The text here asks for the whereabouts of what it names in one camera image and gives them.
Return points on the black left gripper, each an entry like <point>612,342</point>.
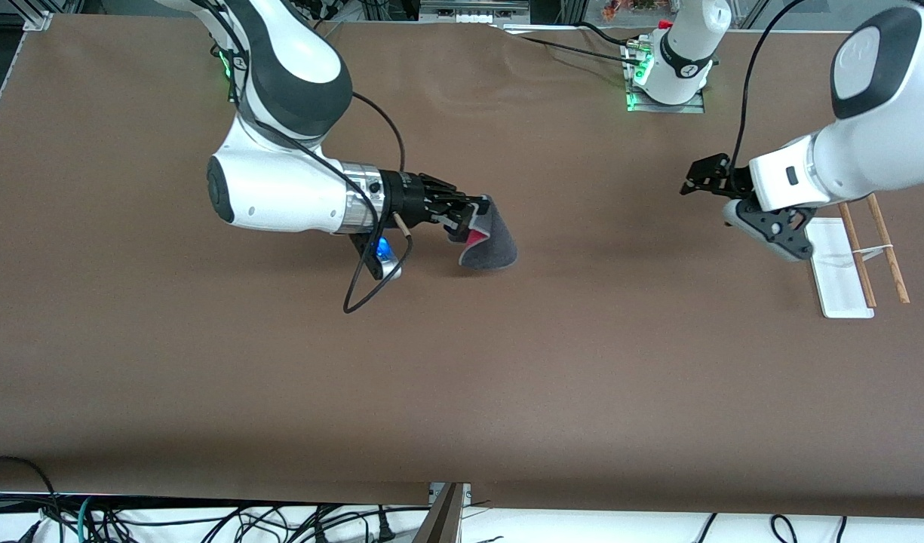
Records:
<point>735,180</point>

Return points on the orange red object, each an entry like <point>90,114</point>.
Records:
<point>620,9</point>

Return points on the aluminium frame corner bracket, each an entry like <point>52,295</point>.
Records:
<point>38,19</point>

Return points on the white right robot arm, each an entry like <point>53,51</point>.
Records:
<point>280,188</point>

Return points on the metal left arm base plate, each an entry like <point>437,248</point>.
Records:
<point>695,105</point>

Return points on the wooden chopsticks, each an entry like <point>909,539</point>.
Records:
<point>839,286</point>

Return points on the brown table cover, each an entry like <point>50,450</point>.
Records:
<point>462,362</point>

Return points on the wooden table leg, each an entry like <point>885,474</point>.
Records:
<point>443,520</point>

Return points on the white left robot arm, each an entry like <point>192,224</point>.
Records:
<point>869,151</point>

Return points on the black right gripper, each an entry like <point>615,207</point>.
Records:
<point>403,196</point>

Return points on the white power strip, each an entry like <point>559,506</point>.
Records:
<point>473,16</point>

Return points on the pink and grey towel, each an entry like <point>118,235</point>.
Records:
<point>492,249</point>

